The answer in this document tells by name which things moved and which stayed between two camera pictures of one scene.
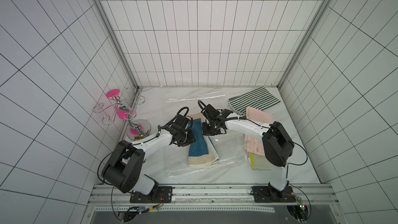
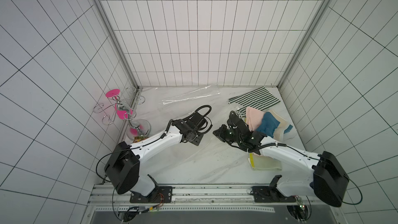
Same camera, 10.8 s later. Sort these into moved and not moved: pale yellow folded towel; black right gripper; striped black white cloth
Moved: black right gripper
Not moved: pale yellow folded towel; striped black white cloth
